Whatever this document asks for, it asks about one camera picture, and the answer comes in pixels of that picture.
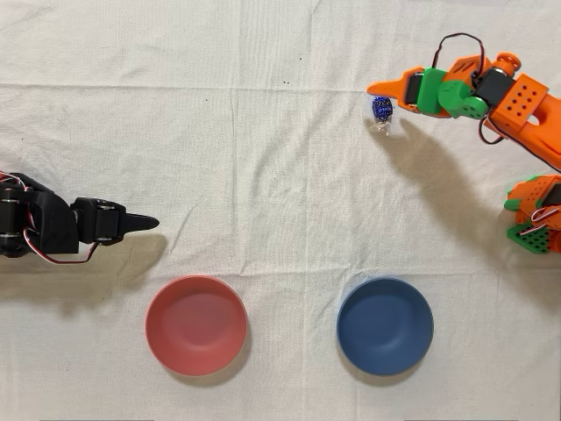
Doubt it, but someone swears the blue foil candy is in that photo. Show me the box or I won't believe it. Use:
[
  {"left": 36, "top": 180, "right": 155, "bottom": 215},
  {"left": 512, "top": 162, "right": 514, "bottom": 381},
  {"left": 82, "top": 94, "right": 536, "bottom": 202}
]
[{"left": 370, "top": 95, "right": 395, "bottom": 138}]

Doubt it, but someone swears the white tablecloth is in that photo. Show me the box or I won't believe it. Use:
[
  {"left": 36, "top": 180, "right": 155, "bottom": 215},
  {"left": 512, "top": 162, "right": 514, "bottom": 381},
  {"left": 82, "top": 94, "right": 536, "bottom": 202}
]
[{"left": 0, "top": 0, "right": 561, "bottom": 421}]

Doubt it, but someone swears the green arm base mount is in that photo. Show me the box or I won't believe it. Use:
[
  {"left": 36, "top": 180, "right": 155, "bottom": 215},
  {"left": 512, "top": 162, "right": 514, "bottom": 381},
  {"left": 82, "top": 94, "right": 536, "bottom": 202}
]
[{"left": 507, "top": 220, "right": 555, "bottom": 257}]

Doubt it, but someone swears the blue bowl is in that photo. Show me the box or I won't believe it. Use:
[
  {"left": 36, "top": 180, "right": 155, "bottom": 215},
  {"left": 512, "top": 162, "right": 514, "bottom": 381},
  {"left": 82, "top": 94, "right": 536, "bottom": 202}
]
[{"left": 336, "top": 276, "right": 436, "bottom": 378}]

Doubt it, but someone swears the pink bowl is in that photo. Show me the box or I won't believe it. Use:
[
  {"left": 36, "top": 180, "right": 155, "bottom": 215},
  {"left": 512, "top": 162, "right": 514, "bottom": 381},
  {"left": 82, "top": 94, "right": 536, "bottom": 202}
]
[{"left": 145, "top": 275, "right": 249, "bottom": 378}]

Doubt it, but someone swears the orange arm gripper cable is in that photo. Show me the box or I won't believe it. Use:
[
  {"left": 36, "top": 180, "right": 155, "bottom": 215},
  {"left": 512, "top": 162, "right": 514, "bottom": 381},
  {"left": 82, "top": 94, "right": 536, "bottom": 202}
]
[{"left": 432, "top": 32, "right": 488, "bottom": 74}]

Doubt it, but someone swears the black arm gripper cable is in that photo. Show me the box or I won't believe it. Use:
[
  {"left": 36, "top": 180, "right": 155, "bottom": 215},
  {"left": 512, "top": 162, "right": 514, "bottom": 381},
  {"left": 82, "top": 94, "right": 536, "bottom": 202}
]
[{"left": 24, "top": 210, "right": 100, "bottom": 265}]

